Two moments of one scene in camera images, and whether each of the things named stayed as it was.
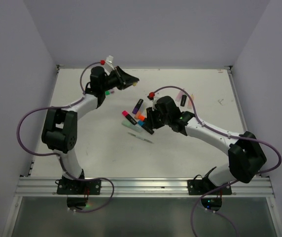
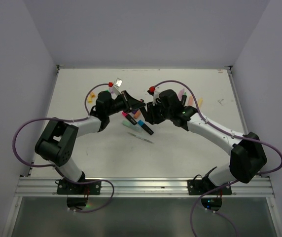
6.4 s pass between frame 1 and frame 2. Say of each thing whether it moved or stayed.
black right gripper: moved
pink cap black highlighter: stayed
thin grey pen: stayed
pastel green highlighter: stayed
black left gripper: moved
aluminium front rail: stayed
